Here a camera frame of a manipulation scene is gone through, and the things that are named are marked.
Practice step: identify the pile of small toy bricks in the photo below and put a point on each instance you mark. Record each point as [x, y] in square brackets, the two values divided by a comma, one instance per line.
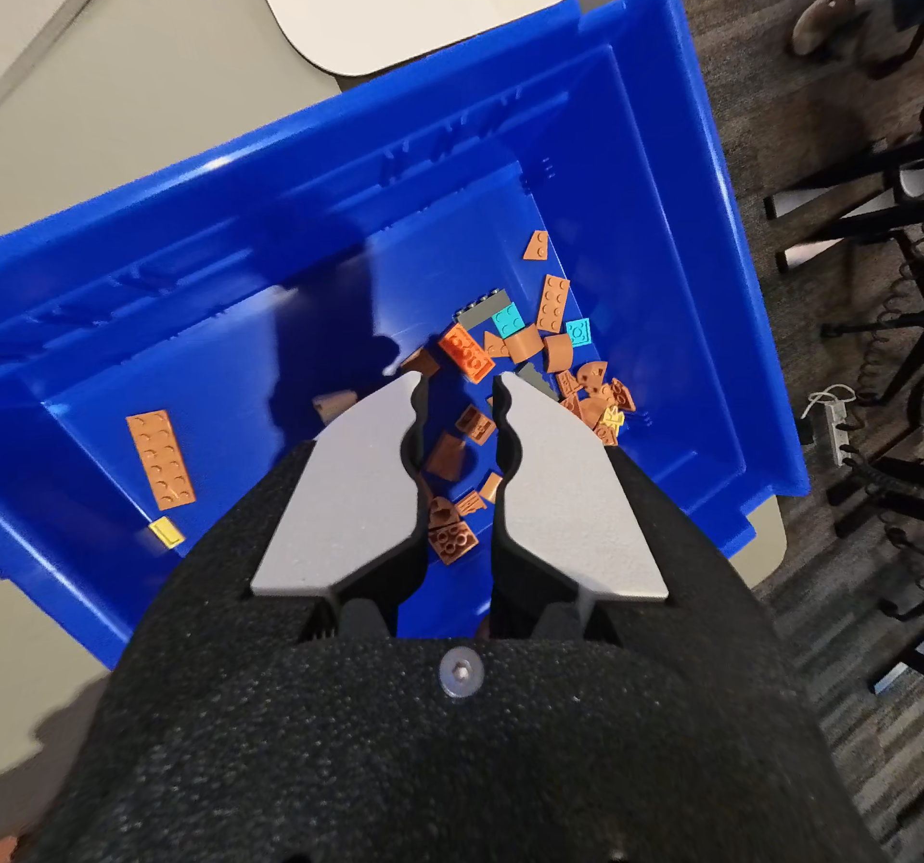
[553, 304]

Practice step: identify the long brown brick plate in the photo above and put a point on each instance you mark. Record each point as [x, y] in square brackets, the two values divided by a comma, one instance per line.
[160, 459]

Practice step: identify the tan sloped toy brick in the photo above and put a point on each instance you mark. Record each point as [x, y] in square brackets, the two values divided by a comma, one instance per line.
[333, 405]

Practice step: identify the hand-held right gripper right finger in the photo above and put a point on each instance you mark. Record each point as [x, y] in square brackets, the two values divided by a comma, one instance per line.
[577, 502]

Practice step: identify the black chair base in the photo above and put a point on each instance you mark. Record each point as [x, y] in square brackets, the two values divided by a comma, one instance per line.
[852, 206]

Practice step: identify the white power strip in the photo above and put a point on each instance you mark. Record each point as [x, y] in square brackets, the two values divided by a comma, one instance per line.
[837, 434]

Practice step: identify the blue plastic bin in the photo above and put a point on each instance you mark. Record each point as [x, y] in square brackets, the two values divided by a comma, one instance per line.
[216, 264]

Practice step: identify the yellow flat brick tile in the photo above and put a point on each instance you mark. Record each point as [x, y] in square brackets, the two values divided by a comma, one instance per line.
[166, 532]

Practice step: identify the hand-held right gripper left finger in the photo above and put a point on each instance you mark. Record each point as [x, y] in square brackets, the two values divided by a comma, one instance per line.
[339, 495]

